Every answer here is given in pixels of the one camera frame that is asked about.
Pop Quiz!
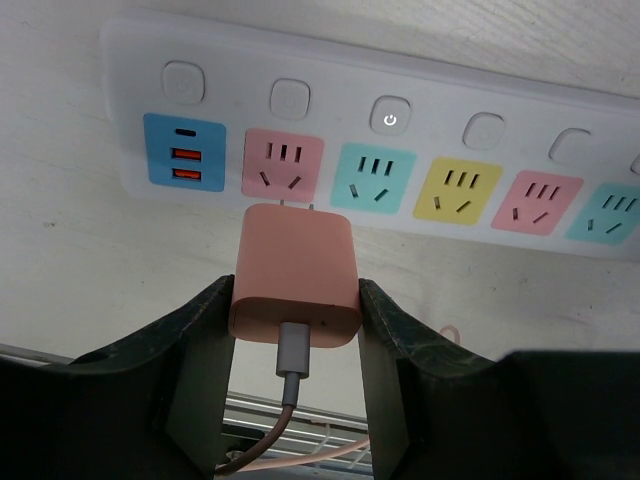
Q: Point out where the pink charger plug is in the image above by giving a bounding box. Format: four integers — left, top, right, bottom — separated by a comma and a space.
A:
229, 204, 362, 348

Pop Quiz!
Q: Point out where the white colourful power strip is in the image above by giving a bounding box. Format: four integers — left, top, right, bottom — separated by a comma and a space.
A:
100, 9, 639, 261

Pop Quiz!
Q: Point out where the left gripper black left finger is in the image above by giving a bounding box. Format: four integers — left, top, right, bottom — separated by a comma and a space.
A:
1, 276, 234, 479

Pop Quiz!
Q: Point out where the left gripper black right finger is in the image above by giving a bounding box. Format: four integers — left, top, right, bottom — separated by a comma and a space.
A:
358, 280, 639, 479

